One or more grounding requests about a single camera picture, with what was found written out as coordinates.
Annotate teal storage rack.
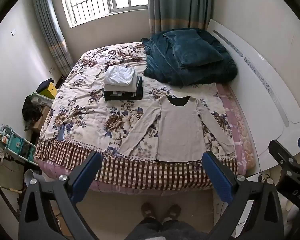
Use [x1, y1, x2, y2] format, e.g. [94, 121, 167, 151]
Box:
[0, 124, 39, 167]

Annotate wooden broom handle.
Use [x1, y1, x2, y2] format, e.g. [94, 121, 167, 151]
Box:
[0, 185, 23, 194]

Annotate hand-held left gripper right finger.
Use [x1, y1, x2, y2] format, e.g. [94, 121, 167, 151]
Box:
[202, 151, 284, 240]

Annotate person's left brown slipper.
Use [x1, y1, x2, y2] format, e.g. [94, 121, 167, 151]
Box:
[141, 202, 157, 222]

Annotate pile of dark clothes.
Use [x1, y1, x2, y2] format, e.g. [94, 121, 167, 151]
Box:
[22, 95, 44, 130]

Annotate person's grey pants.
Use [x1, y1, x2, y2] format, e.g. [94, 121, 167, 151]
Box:
[124, 217, 208, 240]

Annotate white headboard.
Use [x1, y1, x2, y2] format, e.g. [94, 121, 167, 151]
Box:
[206, 19, 300, 173]

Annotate stack of folded clothes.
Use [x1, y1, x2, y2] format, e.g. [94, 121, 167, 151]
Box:
[104, 76, 143, 102]

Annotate teal velvet blanket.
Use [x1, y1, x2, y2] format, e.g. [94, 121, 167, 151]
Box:
[141, 28, 238, 85]

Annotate white folded garment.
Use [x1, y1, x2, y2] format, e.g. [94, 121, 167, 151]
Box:
[104, 65, 136, 85]

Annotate barred window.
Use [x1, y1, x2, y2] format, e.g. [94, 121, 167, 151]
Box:
[57, 0, 150, 28]

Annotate blue-grey striped curtain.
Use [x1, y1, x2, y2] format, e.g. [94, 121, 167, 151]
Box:
[31, 0, 74, 77]
[147, 0, 213, 34]

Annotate yellow box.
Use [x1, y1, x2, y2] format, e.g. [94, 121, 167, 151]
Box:
[41, 83, 57, 99]

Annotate floral checkered bed sheet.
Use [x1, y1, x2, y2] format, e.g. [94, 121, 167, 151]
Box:
[34, 42, 240, 190]

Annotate person's right brown slipper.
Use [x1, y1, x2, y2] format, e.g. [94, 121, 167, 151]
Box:
[165, 204, 182, 222]

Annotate teal velvet pillow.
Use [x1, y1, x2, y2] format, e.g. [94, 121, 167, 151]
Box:
[163, 30, 223, 68]

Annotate person's brown slipper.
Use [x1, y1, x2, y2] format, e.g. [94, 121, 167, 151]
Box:
[141, 202, 157, 222]
[165, 204, 182, 222]

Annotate cardboard box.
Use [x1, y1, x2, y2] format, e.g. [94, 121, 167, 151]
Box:
[31, 105, 50, 133]

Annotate beige long-sleeve shirt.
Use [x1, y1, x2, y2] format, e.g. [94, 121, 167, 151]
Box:
[117, 95, 235, 162]

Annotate dark cap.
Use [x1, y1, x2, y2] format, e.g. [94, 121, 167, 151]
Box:
[37, 78, 56, 93]

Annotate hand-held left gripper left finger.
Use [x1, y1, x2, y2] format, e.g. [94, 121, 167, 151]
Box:
[18, 151, 102, 240]

